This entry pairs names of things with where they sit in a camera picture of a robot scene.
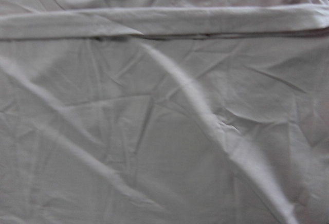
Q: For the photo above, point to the pink Snoopy t-shirt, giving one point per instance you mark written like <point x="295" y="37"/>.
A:
<point x="164" y="111"/>

